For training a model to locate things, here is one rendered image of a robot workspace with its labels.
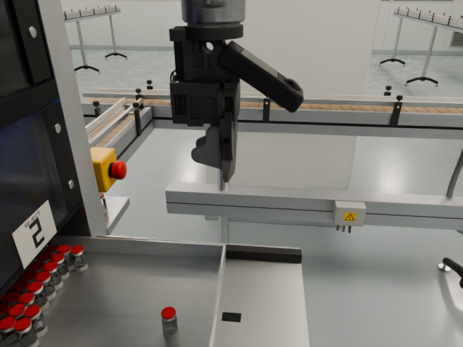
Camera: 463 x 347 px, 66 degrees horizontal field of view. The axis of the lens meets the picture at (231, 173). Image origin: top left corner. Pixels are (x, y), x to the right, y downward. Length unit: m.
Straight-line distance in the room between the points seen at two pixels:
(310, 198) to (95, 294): 1.06
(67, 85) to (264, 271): 0.46
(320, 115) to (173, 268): 0.87
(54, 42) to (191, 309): 0.46
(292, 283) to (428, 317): 1.36
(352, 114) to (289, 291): 0.87
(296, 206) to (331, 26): 0.90
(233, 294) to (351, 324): 1.22
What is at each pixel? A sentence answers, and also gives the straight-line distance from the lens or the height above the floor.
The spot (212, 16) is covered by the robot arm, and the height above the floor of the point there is 1.31.
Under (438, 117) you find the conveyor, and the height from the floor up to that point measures 0.92.
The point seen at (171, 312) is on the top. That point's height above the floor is 0.93.
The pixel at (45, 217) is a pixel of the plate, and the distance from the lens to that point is 0.61.
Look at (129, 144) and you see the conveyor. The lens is 1.19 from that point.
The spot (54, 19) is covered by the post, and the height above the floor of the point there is 1.29.
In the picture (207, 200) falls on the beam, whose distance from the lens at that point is 1.56.
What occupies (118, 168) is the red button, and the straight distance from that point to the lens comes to 0.76.
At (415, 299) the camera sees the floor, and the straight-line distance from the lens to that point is 2.03.
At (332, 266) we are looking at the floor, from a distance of 2.06.
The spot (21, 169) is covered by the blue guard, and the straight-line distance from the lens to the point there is 0.56.
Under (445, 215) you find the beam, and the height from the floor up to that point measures 0.50.
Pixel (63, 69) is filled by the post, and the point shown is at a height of 1.22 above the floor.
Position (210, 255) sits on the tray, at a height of 0.89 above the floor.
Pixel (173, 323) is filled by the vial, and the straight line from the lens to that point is 0.55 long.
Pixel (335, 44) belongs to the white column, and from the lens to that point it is 1.94.
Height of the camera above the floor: 1.34
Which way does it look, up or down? 28 degrees down
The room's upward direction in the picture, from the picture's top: straight up
